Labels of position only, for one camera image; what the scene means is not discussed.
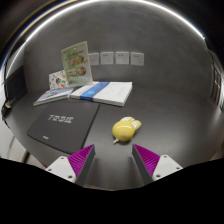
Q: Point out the yellow computer mouse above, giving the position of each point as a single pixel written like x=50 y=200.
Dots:
x=124 y=130

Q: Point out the grey blue cover book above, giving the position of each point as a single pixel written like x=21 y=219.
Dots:
x=53 y=95

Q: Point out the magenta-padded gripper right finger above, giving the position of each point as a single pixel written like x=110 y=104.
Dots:
x=150 y=161

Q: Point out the small colourful printed card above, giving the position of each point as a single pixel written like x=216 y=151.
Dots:
x=58 y=80

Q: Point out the white wall socket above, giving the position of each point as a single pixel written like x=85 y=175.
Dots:
x=94 y=59
x=122 y=58
x=107 y=58
x=137 y=58

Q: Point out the white book with blue band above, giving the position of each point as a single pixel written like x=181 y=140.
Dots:
x=106 y=92

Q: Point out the black monitor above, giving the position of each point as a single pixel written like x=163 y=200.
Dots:
x=15 y=83

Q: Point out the black mouse pad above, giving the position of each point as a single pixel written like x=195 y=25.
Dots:
x=63 y=130

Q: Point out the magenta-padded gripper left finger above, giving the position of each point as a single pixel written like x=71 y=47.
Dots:
x=80 y=161

